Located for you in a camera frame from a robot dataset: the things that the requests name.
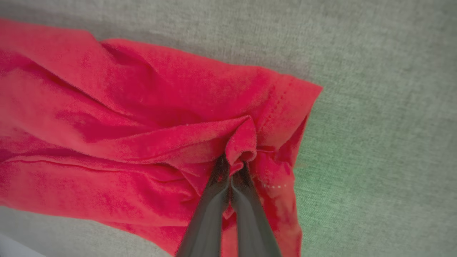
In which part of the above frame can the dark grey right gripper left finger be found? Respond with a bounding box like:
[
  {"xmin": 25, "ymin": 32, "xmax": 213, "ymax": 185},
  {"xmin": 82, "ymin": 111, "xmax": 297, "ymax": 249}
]
[{"xmin": 176, "ymin": 156, "xmax": 231, "ymax": 257}]

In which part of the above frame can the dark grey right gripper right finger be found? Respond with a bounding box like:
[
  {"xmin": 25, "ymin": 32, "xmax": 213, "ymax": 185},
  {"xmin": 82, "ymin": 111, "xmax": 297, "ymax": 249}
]
[{"xmin": 231, "ymin": 163, "xmax": 282, "ymax": 257}]

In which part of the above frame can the red and white basketball jersey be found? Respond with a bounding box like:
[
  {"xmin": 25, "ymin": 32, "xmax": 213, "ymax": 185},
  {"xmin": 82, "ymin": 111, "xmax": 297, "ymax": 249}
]
[{"xmin": 0, "ymin": 18, "xmax": 323, "ymax": 257}]

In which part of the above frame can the grey fabric sofa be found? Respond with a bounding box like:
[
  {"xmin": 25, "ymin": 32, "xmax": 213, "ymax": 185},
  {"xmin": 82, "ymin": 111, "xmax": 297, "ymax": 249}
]
[{"xmin": 0, "ymin": 0, "xmax": 457, "ymax": 257}]

